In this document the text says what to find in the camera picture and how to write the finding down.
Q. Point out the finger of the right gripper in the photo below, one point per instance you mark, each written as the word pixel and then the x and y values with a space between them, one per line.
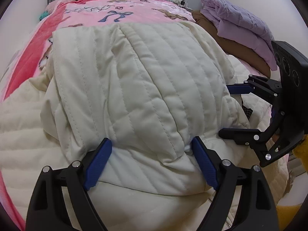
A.
pixel 239 89
pixel 239 136

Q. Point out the white bedside table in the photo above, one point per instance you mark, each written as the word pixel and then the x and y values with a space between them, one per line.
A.
pixel 182 4

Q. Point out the teal small object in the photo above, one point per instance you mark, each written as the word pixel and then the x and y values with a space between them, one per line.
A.
pixel 43 15

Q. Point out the purple folded garment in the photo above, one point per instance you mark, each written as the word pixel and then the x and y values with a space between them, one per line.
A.
pixel 218 10

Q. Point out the brown folded garment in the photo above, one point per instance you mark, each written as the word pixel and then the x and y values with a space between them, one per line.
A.
pixel 231 47

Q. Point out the pink patterned blanket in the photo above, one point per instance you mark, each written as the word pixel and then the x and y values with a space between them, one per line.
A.
pixel 72 16

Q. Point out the lilac folded garment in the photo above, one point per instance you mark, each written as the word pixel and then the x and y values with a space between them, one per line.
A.
pixel 230 31

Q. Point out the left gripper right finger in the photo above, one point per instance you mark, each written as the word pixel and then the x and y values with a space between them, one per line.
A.
pixel 220 174

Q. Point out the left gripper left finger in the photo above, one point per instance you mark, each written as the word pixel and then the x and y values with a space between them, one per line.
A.
pixel 81 176

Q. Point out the cream quilted jacket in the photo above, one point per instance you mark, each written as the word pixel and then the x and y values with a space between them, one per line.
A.
pixel 120 115

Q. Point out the yellow sleeve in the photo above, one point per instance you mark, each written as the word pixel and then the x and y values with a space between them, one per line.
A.
pixel 296 190

